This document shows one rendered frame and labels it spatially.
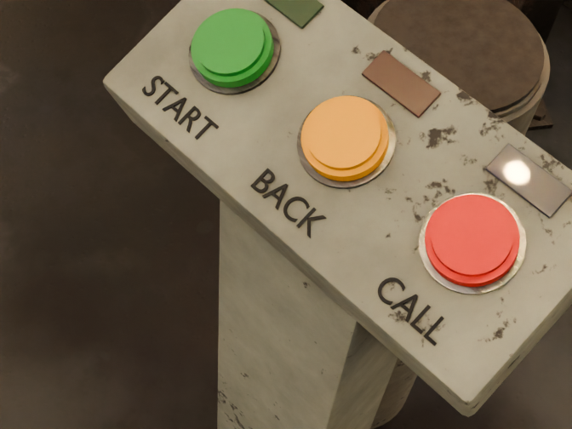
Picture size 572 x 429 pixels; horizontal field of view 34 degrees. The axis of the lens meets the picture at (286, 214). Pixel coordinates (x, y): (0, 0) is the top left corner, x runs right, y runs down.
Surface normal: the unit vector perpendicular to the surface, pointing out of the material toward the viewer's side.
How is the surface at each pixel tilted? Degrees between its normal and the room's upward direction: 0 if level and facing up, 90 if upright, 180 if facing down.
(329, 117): 20
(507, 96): 0
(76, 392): 0
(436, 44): 0
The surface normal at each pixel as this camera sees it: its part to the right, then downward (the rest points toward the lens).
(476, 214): -0.18, -0.32
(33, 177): 0.07, -0.55
